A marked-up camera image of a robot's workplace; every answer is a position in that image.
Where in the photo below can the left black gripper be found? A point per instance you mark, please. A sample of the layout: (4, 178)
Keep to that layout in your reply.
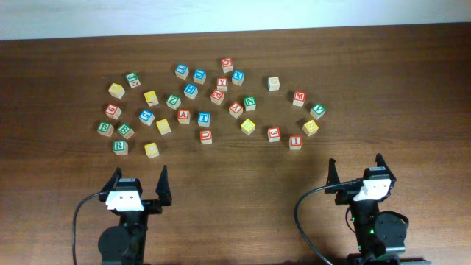
(152, 206)

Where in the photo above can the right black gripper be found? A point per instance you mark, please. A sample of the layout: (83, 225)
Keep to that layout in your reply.
(345, 194)

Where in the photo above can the yellow letter C block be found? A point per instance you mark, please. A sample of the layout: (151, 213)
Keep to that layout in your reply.
(151, 150)

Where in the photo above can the red letter I block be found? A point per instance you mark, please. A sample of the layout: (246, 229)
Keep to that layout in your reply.
(295, 142)

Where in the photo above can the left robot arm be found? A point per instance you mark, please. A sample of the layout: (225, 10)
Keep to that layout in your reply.
(125, 243)

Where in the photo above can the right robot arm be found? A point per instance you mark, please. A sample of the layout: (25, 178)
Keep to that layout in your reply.
(380, 235)

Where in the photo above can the green letter R block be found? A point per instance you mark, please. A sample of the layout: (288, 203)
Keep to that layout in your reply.
(120, 147)

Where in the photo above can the green letter B block right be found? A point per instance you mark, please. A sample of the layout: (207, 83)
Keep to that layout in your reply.
(125, 131)

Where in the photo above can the green letter b block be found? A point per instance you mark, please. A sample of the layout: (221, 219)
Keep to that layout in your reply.
(105, 129)
(125, 131)

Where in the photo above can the yellow letter S block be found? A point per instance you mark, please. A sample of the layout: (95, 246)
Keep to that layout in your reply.
(310, 127)

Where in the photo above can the yellow block middle left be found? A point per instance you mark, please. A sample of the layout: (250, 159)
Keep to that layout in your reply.
(163, 126)

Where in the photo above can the green letter B block left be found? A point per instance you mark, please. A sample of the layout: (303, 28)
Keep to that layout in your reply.
(105, 129)

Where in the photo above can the green letter V block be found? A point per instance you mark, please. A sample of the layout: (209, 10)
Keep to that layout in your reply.
(317, 111)

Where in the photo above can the blue number 5 block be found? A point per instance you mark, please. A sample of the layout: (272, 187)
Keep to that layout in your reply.
(146, 117)

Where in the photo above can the red number 9 block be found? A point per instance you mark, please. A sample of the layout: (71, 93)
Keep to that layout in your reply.
(113, 111)

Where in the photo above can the red letter U block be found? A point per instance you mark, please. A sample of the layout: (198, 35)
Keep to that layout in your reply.
(206, 136)

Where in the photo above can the red letter A block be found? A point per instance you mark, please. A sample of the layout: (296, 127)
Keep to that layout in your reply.
(184, 116)

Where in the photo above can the yellow block upper middle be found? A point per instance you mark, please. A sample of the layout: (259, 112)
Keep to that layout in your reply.
(151, 98)

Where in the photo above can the red number 3 block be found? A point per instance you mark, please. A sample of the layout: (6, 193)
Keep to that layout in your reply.
(273, 134)

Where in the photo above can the red letter M block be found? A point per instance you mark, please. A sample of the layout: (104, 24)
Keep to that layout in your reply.
(299, 98)

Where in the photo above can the green letter Z block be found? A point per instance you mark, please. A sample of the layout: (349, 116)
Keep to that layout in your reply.
(173, 101)

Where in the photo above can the blue letter T block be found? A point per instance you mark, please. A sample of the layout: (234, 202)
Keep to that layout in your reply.
(204, 119)

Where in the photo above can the yellow block far left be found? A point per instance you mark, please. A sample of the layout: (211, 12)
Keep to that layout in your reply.
(116, 90)

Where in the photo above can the green letter J block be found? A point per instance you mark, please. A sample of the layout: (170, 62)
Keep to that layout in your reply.
(133, 80)

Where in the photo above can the blue letter H block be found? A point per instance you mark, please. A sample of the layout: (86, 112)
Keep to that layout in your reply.
(191, 91)

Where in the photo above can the yellow block centre right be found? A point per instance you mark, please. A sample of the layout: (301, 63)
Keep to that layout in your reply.
(248, 126)

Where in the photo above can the plain wooden block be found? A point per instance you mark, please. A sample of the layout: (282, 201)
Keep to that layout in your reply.
(273, 83)

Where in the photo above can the red letter E block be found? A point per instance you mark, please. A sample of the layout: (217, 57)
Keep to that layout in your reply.
(217, 97)

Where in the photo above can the green letter N block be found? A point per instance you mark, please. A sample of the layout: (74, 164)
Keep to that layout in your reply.
(249, 103)

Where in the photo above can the red letter Y block lower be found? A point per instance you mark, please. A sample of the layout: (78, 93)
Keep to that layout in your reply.
(235, 110)

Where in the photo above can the red letter y block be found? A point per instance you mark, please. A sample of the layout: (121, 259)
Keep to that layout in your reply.
(235, 110)
(222, 83)

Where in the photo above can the blue letter D block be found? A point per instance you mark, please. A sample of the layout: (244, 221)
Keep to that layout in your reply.
(199, 76)

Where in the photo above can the red letter Y block upper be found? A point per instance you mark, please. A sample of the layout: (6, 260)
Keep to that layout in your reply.
(222, 83)

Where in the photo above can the blue letter X block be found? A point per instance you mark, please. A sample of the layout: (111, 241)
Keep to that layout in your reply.
(238, 78)

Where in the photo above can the red letter C block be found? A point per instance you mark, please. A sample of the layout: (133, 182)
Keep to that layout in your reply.
(227, 65)

